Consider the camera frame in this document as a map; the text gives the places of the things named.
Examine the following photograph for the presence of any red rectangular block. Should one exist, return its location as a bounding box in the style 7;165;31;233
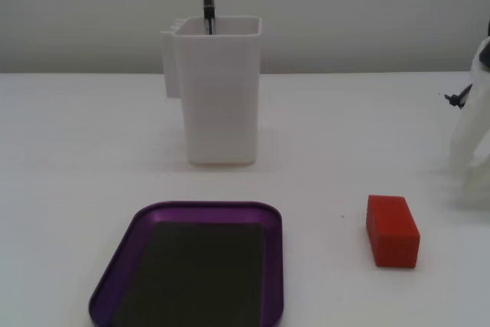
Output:
366;194;421;269

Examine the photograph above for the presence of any white plastic pen holder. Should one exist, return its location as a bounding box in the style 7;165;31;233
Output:
160;15;263;168

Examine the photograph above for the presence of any purple metal tray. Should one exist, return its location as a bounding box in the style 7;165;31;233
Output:
87;200;285;327

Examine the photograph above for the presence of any black cable tie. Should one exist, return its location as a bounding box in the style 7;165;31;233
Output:
443;83;472;110

